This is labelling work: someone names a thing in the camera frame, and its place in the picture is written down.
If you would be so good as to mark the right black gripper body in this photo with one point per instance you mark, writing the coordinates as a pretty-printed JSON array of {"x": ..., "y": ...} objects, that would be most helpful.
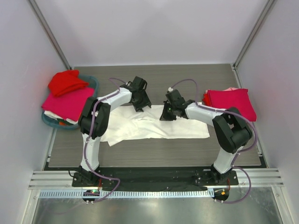
[{"x": 168, "y": 112}]

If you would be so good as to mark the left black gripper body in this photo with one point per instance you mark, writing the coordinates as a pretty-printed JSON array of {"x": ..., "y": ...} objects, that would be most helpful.
[{"x": 140, "y": 94}]

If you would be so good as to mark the white printed t shirt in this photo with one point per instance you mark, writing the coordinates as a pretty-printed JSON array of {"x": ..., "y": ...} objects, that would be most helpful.
[{"x": 127, "y": 124}]

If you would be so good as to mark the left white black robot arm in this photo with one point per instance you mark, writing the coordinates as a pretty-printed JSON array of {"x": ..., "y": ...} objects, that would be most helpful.
[{"x": 94, "y": 118}]

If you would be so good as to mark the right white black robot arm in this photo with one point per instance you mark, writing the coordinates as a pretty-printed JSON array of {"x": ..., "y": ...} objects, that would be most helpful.
[{"x": 231, "y": 129}]

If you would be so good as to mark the folded red t shirt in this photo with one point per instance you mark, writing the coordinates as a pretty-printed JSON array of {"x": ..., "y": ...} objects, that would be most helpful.
[{"x": 206, "y": 99}]

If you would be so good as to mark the teal plastic basket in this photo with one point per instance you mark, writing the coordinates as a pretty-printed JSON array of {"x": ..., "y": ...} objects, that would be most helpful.
[{"x": 93, "y": 83}]

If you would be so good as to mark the folded magenta t shirt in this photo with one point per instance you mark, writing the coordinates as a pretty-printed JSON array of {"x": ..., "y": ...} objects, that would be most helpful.
[{"x": 237, "y": 98}]

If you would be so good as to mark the magenta t shirt in basket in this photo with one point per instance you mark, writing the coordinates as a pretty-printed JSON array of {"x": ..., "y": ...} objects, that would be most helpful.
[{"x": 69, "y": 105}]

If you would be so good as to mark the red crumpled t shirt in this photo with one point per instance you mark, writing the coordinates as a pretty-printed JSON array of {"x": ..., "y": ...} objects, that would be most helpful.
[{"x": 65, "y": 82}]

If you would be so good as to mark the orange t shirt in basket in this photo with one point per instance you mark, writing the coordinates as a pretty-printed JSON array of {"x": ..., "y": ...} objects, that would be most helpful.
[{"x": 64, "y": 122}]

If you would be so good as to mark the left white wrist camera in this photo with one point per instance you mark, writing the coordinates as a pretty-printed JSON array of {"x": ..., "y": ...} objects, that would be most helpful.
[{"x": 128, "y": 84}]

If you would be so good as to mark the slotted cable duct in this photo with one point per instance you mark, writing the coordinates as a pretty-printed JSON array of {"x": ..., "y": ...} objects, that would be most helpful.
[{"x": 92, "y": 194}]

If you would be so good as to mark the aluminium rail front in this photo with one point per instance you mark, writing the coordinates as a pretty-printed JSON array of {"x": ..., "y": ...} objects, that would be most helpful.
[{"x": 260, "y": 177}]

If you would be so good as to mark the left aluminium frame post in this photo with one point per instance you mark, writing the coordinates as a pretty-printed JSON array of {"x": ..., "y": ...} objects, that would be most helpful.
[{"x": 42, "y": 20}]

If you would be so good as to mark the aluminium frame post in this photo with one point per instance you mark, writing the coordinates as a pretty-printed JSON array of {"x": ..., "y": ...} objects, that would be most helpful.
[
  {"x": 42, "y": 20},
  {"x": 256, "y": 28}
]

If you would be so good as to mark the right aluminium frame post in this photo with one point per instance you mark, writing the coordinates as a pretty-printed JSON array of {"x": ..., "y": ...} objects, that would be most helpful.
[{"x": 256, "y": 28}]

